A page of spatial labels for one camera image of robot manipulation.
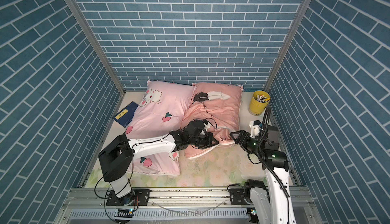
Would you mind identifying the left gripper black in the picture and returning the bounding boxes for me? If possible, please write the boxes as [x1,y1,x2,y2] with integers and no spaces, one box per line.
[187,132,220,150]

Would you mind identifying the salmon pink feather pillow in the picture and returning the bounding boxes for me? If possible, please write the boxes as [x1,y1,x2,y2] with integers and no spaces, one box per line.
[181,82,243,147]

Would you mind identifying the light pink bunny pillow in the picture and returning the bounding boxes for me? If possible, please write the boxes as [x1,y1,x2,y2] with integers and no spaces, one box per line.
[126,81,196,176]

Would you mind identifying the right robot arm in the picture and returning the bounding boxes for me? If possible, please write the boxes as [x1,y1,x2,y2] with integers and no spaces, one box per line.
[230,125,297,224]

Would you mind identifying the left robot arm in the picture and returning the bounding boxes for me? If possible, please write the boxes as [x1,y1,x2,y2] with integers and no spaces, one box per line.
[99,119,219,198]

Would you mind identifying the floral table mat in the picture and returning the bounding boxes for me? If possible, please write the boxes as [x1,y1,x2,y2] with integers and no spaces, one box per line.
[84,92,265,188]

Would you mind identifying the yellow pen cup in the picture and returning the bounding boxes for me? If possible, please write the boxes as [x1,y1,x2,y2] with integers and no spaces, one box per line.
[249,91,271,115]

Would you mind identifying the markers in cup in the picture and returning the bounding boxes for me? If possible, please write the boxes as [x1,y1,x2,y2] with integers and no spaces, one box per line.
[256,95,270,103]

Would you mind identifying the dark blue booklet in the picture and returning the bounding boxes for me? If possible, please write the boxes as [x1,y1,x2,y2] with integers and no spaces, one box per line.
[112,102,139,128]

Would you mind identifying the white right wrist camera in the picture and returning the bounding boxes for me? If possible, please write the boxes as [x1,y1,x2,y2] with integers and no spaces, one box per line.
[249,120,262,138]

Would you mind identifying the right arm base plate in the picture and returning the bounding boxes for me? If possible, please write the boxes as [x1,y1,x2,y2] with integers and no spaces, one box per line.
[228,188,252,205]

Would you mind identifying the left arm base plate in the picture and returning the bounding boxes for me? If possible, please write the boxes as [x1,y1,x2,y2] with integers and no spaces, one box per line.
[106,189,151,207]

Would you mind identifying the aluminium mounting rail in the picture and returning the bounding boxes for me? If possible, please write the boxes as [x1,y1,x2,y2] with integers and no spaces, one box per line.
[54,187,321,224]

